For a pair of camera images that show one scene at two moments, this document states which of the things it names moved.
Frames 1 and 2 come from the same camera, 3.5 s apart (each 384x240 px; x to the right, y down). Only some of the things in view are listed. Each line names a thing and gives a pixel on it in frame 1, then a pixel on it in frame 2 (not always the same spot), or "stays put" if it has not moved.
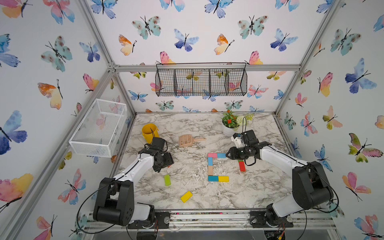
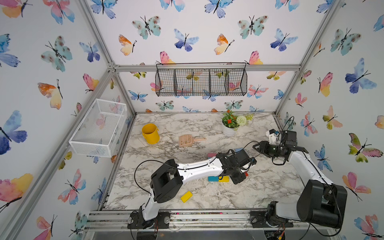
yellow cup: x=150 y=131 stays put
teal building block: x=213 y=178 stays put
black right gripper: x=232 y=153 -> x=264 y=148
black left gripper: x=169 y=160 -> x=241 y=177
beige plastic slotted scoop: x=186 y=140 stays put
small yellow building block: x=225 y=179 stays put
